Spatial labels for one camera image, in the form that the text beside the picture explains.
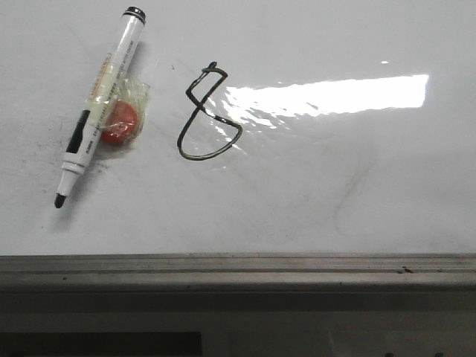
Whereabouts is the red magnet taped to marker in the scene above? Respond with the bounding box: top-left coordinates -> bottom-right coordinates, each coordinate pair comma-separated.
100,77 -> 150,146

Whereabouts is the white black whiteboard marker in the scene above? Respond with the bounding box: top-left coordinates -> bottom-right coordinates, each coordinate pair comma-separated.
54,6 -> 146,208

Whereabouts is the white whiteboard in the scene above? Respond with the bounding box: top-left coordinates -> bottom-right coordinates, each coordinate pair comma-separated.
1,1 -> 475,255

